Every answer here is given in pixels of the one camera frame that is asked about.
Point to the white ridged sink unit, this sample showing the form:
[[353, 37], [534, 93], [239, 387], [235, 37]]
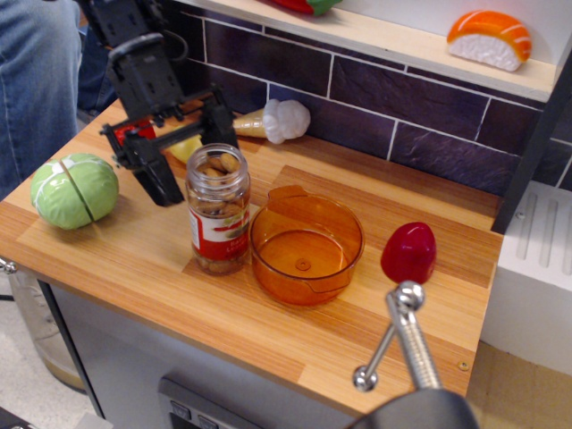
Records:
[[529, 311]]

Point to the wooden wall shelf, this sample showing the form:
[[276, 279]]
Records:
[[413, 47]]

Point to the person in blue jeans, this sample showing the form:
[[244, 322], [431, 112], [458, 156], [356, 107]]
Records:
[[52, 79]]

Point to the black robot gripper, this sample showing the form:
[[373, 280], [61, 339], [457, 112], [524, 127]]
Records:
[[149, 89]]

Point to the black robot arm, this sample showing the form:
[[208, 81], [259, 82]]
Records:
[[115, 22]]

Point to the silver knob left edge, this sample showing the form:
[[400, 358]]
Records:
[[8, 267]]

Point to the dark red toy fruit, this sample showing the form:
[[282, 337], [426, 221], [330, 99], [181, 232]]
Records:
[[410, 254]]

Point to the toy ice cream cone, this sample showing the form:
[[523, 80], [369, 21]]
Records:
[[277, 121]]

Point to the clear almond jar red label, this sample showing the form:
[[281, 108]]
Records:
[[218, 190]]

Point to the red toy chili pepper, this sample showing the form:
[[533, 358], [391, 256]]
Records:
[[311, 7]]

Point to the orange transparent plastic pot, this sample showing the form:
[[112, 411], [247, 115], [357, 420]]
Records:
[[305, 247]]

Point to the green toy cabbage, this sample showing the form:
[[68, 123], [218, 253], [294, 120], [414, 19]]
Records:
[[74, 191]]

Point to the yellow toy potato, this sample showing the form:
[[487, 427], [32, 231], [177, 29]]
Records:
[[183, 150]]

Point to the red toy strawberry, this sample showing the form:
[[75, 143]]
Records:
[[143, 129]]

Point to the grey oven control panel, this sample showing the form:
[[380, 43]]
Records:
[[183, 408]]

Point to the toy salmon sushi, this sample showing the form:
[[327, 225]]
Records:
[[492, 38]]

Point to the dark grey shelf post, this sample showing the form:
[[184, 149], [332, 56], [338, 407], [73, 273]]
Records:
[[535, 148]]

